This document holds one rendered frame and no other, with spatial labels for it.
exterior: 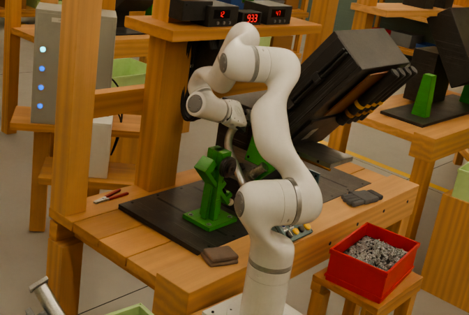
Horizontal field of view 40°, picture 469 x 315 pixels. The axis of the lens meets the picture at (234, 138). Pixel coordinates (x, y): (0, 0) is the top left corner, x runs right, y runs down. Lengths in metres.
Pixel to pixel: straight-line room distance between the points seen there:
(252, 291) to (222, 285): 0.26
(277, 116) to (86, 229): 0.84
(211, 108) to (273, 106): 0.48
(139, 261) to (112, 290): 1.49
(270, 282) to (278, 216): 0.20
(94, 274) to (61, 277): 1.26
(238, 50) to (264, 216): 0.45
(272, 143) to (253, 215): 0.20
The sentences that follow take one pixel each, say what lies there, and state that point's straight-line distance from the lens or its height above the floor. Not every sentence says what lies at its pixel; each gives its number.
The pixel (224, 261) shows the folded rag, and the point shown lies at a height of 0.91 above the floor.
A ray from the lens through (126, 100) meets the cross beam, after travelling 2.42.
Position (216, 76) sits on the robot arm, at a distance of 2.03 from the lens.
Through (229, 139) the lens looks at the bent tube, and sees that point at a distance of 2.44.
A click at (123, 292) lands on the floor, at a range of 3.54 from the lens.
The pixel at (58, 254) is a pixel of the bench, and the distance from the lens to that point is 2.40.
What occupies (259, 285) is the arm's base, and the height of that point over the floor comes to 1.02.
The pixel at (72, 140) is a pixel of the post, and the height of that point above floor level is 1.16.
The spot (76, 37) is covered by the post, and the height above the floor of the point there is 1.50.
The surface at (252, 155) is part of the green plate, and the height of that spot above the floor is 1.10.
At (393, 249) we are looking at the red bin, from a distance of 2.45.
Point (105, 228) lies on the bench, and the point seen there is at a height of 0.88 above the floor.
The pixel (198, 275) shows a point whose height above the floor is 0.90.
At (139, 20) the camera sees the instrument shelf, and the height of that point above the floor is 1.54.
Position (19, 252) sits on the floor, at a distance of 3.87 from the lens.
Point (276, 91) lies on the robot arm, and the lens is 1.75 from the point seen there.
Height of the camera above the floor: 1.92
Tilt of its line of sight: 19 degrees down
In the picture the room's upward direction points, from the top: 9 degrees clockwise
